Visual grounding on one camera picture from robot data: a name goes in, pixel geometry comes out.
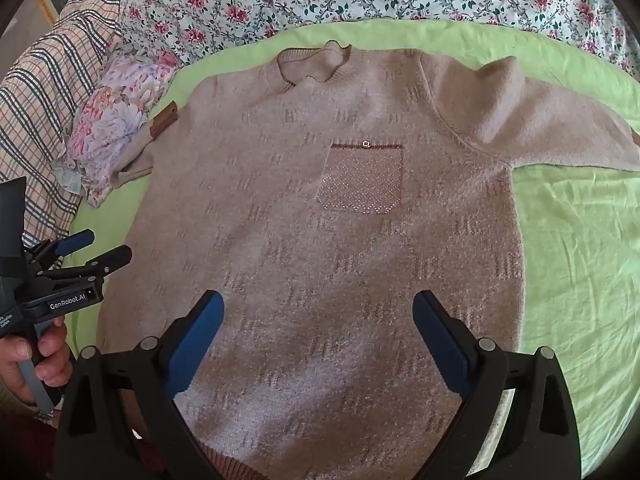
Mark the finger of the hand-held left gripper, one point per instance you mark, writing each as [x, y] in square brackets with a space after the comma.
[75, 242]
[112, 257]

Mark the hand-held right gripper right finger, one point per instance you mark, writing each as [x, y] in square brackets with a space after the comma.
[440, 340]

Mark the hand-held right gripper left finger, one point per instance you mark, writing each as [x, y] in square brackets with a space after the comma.
[197, 340]

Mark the beige knit sweater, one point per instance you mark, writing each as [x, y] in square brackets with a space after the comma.
[325, 260]

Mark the person's left hand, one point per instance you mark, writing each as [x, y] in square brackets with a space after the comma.
[52, 355]

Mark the pastel floral ruffled cloth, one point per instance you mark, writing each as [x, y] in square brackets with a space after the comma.
[115, 110]

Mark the light green bed sheet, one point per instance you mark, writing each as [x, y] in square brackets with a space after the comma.
[575, 260]

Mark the plaid checked blanket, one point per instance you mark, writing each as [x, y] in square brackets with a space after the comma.
[50, 85]

